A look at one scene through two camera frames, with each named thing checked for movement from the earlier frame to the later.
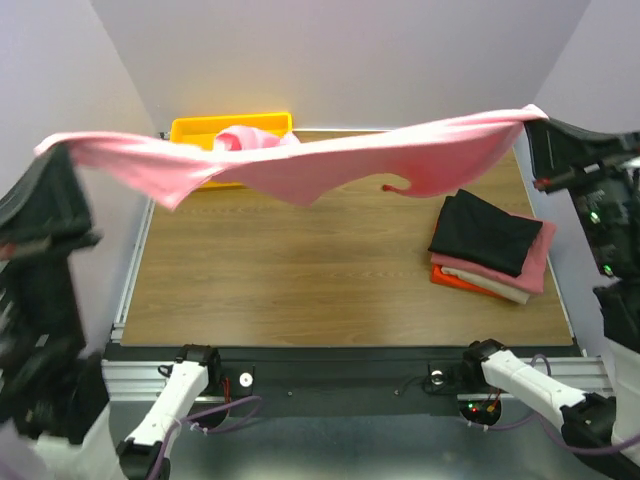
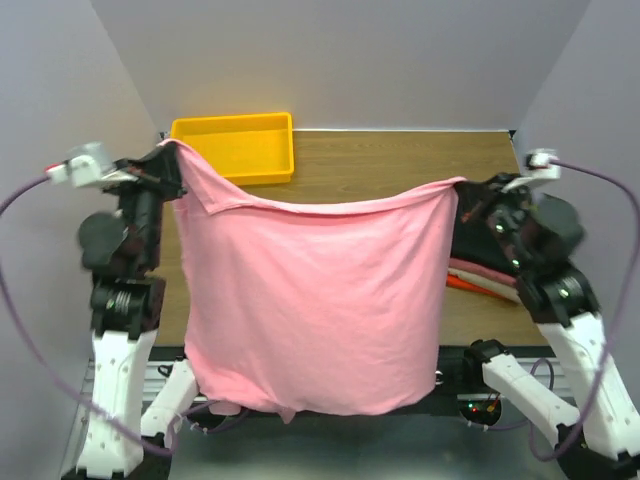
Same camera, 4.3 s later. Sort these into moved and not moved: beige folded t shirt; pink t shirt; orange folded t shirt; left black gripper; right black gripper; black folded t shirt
Moved: left black gripper; right black gripper; pink t shirt
Not moved: beige folded t shirt; orange folded t shirt; black folded t shirt
